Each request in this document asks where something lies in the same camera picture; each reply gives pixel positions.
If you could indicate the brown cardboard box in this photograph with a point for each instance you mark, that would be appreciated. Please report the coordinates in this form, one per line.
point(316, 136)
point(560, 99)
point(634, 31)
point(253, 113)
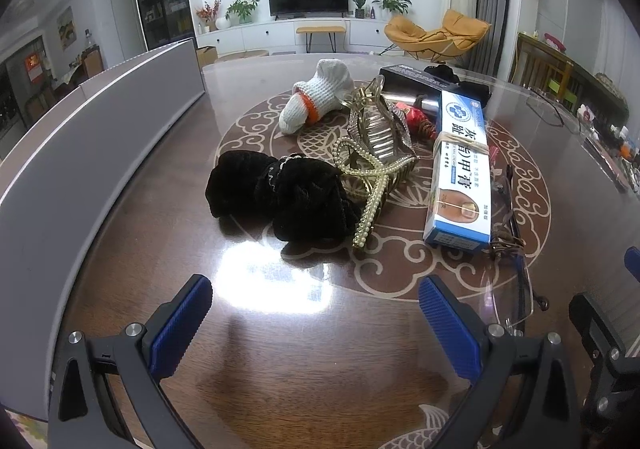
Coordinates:
point(206, 55)

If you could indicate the clear water bottle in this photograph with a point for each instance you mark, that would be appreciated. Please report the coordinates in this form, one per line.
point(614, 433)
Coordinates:
point(88, 39)

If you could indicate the leafy green potted plant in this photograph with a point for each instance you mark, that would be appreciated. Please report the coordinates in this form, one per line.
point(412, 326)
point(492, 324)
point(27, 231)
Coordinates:
point(392, 1)

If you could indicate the red wall calendar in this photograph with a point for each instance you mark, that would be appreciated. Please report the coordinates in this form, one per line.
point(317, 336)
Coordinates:
point(33, 66)

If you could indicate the clear amber hair claw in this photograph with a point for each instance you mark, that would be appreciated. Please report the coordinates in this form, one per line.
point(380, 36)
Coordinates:
point(367, 89)

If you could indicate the red flower bouquet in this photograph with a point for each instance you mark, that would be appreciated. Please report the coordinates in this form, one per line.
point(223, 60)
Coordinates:
point(207, 11)

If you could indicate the red foil packet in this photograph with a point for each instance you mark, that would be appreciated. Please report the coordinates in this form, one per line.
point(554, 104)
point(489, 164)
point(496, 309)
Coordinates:
point(412, 118)

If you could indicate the white sock with orange band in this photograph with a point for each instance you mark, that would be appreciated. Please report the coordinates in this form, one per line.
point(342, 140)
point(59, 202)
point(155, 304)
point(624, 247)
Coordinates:
point(325, 79)

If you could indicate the bushy green potted plant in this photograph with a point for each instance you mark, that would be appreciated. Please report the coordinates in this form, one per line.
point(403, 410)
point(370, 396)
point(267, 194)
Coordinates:
point(242, 9)

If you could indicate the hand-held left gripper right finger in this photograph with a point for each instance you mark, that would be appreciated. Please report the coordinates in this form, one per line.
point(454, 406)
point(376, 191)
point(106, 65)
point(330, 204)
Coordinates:
point(450, 329)

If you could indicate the wooden bench with black legs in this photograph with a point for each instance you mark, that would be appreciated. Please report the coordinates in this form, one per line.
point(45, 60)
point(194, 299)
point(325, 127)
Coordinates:
point(320, 29)

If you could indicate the framed landscape painting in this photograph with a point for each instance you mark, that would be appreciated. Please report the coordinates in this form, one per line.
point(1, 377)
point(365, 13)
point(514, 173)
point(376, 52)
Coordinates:
point(66, 28)

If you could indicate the round white vase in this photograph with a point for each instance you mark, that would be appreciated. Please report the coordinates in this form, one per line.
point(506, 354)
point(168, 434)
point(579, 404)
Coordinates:
point(223, 22)

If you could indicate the small green potted plant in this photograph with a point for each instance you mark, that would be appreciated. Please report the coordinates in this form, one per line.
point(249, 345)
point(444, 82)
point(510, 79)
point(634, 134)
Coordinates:
point(359, 4)

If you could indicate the white television cabinet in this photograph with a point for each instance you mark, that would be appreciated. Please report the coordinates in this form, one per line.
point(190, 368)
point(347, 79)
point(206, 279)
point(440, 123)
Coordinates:
point(250, 36)

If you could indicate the white cardboard box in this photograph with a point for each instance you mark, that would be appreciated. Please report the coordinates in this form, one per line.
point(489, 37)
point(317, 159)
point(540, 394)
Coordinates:
point(100, 129)

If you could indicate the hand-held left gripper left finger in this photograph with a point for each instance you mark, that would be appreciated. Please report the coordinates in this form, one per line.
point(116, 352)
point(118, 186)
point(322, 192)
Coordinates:
point(177, 329)

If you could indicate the black thin-frame eyeglasses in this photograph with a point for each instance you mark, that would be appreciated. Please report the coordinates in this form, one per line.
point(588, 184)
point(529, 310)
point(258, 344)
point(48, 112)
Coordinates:
point(545, 109)

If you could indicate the gold pearl hair claw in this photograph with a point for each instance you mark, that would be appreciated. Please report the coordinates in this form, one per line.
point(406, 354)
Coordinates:
point(367, 214)

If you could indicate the colourful small clutter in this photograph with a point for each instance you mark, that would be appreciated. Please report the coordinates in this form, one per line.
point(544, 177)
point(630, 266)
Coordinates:
point(610, 139)

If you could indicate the orange lounge chair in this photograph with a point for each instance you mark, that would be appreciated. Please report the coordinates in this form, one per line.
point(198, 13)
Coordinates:
point(415, 34)

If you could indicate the blue and white ointment box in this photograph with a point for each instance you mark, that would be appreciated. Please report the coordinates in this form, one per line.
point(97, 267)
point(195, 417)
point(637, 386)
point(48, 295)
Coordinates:
point(460, 169)

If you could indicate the black rectangular box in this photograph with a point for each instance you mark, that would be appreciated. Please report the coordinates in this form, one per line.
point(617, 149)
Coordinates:
point(400, 76)

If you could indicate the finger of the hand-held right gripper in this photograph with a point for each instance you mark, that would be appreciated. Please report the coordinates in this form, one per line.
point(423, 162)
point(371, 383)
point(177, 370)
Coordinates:
point(600, 339)
point(634, 263)

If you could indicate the patterned wooden desktop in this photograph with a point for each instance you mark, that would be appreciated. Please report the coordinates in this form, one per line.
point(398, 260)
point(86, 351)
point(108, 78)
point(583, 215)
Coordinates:
point(150, 229)

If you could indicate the rimless eyeglasses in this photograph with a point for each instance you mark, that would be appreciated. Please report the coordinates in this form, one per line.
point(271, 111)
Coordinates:
point(512, 289)

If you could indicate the dark wooden sideboard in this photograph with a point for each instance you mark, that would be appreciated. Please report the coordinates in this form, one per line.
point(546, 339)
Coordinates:
point(600, 89)

